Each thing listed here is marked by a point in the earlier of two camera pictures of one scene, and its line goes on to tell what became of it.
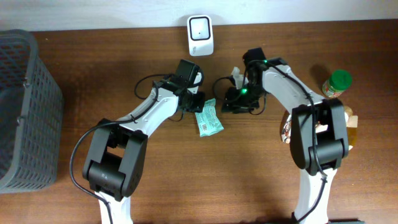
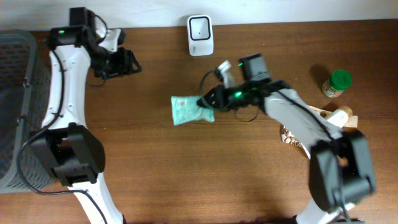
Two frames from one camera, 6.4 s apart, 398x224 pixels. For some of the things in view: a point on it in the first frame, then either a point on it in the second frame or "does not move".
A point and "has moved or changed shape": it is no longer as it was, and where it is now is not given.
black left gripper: (195, 102) → (123, 62)
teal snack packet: (208, 120) has moved or changed shape
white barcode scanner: (200, 37) does not move
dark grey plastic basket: (32, 116) does not move
